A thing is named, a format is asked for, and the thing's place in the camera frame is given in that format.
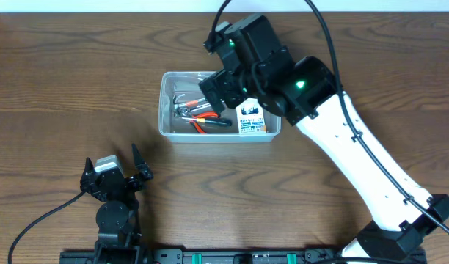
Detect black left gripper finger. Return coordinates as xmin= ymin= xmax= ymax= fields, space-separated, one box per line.
xmin=83 ymin=158 xmax=95 ymax=183
xmin=131 ymin=143 xmax=153 ymax=180

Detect black yellow screwdriver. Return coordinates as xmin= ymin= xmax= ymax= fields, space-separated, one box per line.
xmin=189 ymin=117 xmax=232 ymax=127

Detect red handled cutting pliers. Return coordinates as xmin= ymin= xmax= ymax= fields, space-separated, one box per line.
xmin=183 ymin=111 xmax=220 ymax=134

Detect small hammer orange black handle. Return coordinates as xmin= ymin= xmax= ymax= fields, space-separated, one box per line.
xmin=172 ymin=94 xmax=207 ymax=110

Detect clear plastic container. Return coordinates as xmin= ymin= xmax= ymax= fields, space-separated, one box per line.
xmin=158 ymin=71 xmax=281 ymax=143

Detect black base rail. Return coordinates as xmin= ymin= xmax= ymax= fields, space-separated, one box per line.
xmin=59 ymin=247 xmax=427 ymax=264

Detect blue white screwdriver box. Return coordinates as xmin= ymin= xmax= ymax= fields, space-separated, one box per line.
xmin=236 ymin=98 xmax=266 ymax=134

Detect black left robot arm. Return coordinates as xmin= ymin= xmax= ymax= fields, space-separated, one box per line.
xmin=80 ymin=144 xmax=153 ymax=264

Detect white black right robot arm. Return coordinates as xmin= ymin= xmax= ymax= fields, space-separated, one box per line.
xmin=200 ymin=13 xmax=449 ymax=263

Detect silver ratchet wrench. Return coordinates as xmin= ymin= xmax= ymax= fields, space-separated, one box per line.
xmin=175 ymin=103 xmax=211 ymax=117

